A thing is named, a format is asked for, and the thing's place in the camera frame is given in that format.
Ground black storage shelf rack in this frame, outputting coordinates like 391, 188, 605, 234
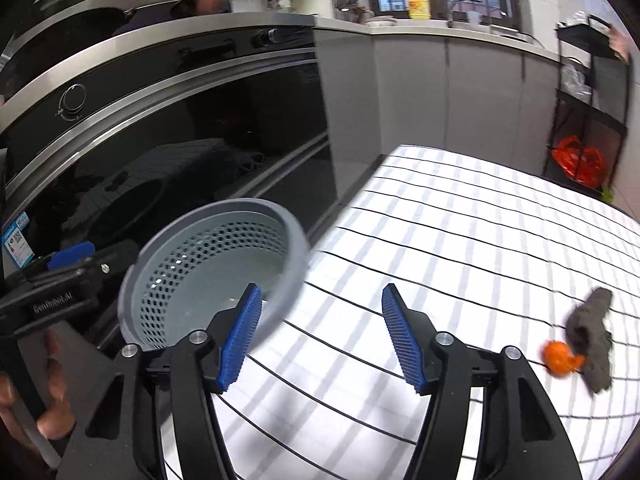
542, 11, 634, 204

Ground grey kitchen cabinets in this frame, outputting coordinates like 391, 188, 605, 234
314, 25, 558, 198

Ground white black checkered tablecloth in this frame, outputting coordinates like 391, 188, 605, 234
214, 145, 639, 479

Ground dark grey rag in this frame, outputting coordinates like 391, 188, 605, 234
565, 287, 613, 394

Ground yellow detergent bottle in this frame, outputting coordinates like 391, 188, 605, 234
408, 0, 432, 20

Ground red plastic bag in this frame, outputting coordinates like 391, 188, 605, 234
551, 136, 606, 188

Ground blue white energy label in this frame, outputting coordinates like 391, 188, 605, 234
2, 211, 35, 269

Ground copper cooking pot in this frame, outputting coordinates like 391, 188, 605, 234
170, 0, 232, 18

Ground person's left hand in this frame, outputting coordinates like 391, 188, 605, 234
1, 330, 76, 454

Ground black built-in oven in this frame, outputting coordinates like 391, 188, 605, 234
1, 22, 337, 282

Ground orange peel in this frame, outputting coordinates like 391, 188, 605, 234
541, 340, 586, 377

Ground chrome sink faucet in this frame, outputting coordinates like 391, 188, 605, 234
447, 0, 484, 28

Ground grey perforated trash bin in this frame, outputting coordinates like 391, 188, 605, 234
117, 198, 309, 351

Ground clear plastic bag on shelf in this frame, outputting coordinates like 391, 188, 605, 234
561, 64, 591, 102

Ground pink checkered cloth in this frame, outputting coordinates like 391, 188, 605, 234
608, 26, 630, 64

